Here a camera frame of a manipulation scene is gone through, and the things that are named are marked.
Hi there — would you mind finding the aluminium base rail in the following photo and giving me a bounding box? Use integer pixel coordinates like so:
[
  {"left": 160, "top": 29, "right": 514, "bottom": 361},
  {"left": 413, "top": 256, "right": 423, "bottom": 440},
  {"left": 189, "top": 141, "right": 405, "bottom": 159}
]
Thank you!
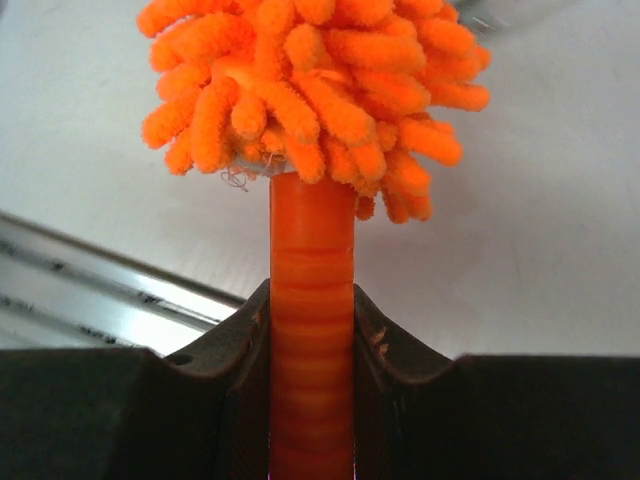
[{"left": 1, "top": 214, "right": 243, "bottom": 356}]

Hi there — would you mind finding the orange microfiber duster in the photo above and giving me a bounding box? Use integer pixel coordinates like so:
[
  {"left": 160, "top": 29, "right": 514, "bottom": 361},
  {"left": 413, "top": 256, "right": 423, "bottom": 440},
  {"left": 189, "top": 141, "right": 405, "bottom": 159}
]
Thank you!
[{"left": 136, "top": 1, "right": 492, "bottom": 479}]

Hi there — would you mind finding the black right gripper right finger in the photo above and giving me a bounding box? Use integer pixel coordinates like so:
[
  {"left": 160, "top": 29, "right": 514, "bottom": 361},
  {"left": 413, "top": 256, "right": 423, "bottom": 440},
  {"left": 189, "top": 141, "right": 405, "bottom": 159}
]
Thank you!
[{"left": 354, "top": 290, "right": 639, "bottom": 479}]

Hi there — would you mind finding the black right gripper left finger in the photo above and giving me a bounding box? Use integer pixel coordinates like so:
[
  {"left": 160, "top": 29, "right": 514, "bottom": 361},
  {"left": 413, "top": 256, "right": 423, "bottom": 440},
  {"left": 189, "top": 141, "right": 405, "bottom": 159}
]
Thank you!
[{"left": 1, "top": 284, "right": 269, "bottom": 479}]

